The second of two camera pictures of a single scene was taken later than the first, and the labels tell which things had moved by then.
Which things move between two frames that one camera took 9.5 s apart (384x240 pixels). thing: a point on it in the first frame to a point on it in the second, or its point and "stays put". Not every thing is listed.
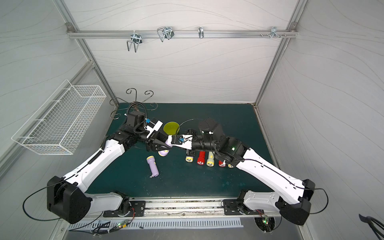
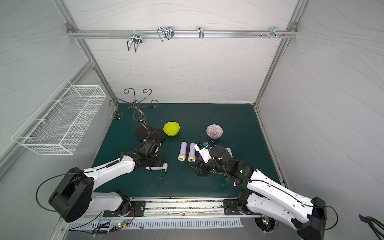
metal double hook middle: x=166 y=32 stays put
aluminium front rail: x=171 y=209 stays put
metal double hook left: x=136 y=39 stays put
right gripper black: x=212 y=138 to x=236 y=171
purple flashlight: x=189 y=158 stays put
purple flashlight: x=169 y=143 to x=182 y=156
